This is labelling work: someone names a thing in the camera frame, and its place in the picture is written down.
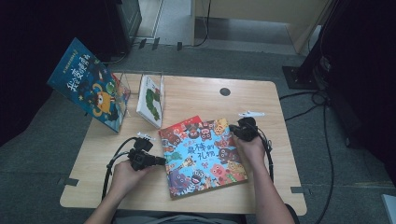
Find dark blue monster picture book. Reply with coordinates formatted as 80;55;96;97
46;36;132;133

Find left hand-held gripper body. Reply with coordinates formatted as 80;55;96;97
126;132;157;172

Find person's left hand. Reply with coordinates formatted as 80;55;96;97
110;160;155;200

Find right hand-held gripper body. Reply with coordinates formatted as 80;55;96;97
234;110;266;143

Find black metal stand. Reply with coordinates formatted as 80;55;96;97
281;0;344;91

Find person's grey clothing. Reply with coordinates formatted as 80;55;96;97
113;210;250;224

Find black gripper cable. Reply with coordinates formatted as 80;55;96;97
253;122;276;185
101;136;139;202

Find white caterpillar picture book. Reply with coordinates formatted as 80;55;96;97
135;74;165;130

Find person's right hand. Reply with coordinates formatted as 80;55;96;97
232;133;267;171

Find black hanging cable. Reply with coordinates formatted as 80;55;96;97
181;0;213;49

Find black cabinet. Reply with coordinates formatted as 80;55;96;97
104;0;143;57

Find colourful animal faces picture book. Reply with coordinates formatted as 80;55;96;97
158;117;249;200

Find clear acrylic book organizer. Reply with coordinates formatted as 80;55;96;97
106;70;165;125

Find beige partition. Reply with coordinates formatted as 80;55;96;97
190;0;332;54

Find black floor cable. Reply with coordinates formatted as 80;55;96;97
278;90;326;101
314;92;335;224
102;50;129;65
284;102;326;122

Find white box corner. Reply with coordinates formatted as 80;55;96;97
381;193;396;224

